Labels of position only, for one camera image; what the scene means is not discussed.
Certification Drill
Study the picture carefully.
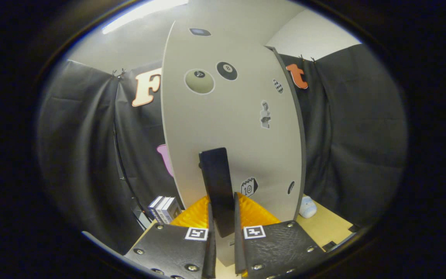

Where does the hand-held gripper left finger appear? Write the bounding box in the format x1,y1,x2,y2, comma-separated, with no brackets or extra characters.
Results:
124,193,216,279

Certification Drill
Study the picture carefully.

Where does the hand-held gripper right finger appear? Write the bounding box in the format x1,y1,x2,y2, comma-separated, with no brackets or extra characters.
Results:
234,193,326,279

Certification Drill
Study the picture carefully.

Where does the black door handle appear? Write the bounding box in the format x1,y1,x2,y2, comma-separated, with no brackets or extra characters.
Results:
199,147,236,238

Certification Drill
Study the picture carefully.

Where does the white cabinet door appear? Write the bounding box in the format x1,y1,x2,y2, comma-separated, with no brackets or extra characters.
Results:
161,17,303,268

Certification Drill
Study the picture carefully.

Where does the white book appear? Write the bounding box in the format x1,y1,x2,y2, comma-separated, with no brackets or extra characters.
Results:
154,196,173,224

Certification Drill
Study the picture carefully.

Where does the small white rounded object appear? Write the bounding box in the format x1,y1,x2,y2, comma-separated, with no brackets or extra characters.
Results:
298,196,317,219

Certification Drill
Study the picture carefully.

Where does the dark grey cabinet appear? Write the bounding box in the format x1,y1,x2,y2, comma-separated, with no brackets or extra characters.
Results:
266,46,307,222

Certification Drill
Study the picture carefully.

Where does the black backdrop cloth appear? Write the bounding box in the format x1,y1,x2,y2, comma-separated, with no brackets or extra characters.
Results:
37,45,407,252

